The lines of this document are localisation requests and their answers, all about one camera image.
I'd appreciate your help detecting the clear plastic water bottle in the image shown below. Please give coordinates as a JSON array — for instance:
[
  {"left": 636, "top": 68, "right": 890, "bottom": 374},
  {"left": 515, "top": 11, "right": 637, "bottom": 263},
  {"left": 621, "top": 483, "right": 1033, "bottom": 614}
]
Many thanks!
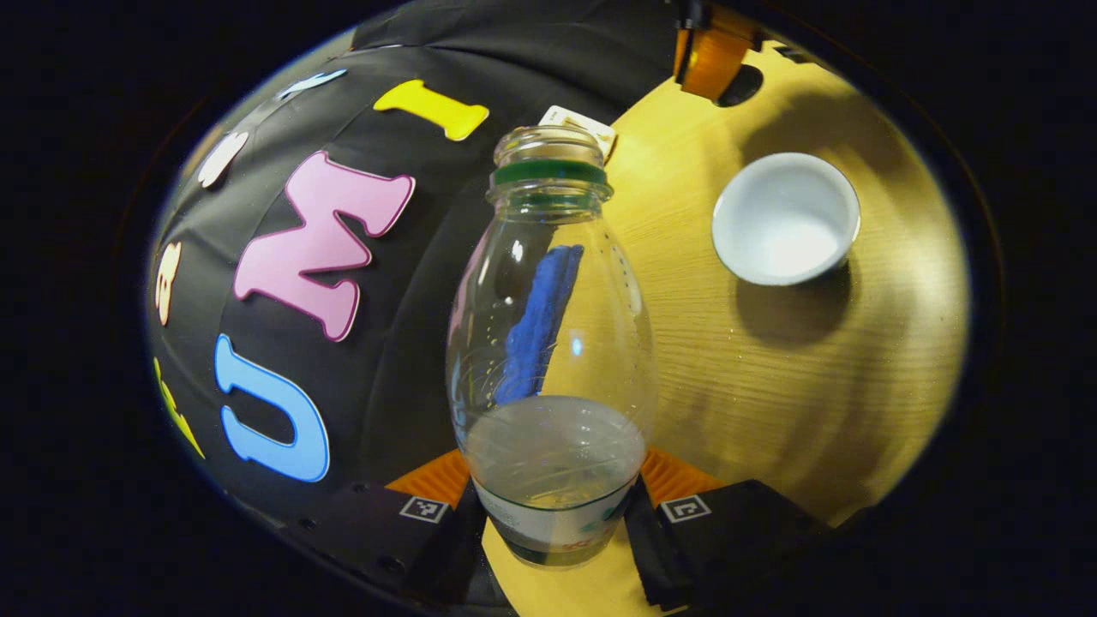
[{"left": 446, "top": 126, "right": 659, "bottom": 568}]

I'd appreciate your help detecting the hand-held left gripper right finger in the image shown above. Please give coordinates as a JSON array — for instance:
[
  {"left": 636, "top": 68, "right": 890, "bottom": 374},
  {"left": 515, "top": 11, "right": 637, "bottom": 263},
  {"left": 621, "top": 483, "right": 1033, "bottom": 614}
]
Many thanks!
[{"left": 623, "top": 446, "right": 836, "bottom": 614}]

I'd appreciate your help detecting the dark blue teacup lid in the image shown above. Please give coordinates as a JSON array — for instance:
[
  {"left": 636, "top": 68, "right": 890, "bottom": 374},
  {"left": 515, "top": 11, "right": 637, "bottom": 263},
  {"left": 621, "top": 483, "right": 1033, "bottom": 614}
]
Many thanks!
[{"left": 716, "top": 64, "right": 765, "bottom": 109}]

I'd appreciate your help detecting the white toaster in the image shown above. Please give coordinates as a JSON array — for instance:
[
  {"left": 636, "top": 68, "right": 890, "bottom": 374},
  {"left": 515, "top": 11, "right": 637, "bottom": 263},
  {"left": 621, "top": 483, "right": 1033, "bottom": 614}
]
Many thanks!
[{"left": 538, "top": 105, "right": 618, "bottom": 165}]

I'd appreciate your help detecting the white teacup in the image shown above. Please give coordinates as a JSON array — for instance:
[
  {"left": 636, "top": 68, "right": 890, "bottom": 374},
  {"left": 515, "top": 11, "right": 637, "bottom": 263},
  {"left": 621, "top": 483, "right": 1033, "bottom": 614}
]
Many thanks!
[{"left": 711, "top": 153, "right": 861, "bottom": 287}]

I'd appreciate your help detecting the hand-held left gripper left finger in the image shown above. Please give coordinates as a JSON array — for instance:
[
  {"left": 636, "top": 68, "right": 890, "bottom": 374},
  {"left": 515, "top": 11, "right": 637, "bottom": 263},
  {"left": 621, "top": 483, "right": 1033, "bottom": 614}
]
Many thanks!
[{"left": 279, "top": 448, "right": 519, "bottom": 617}]

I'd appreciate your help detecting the black backdrop cloth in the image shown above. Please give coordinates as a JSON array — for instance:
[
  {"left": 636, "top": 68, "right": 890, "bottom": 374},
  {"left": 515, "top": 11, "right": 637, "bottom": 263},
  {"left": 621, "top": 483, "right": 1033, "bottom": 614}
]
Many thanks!
[{"left": 146, "top": 0, "right": 686, "bottom": 515}]

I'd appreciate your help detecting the blue folded towel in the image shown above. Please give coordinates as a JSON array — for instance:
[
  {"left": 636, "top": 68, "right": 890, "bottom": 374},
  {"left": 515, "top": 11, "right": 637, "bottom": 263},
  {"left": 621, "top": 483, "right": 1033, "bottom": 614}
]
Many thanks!
[{"left": 493, "top": 244, "right": 585, "bottom": 405}]

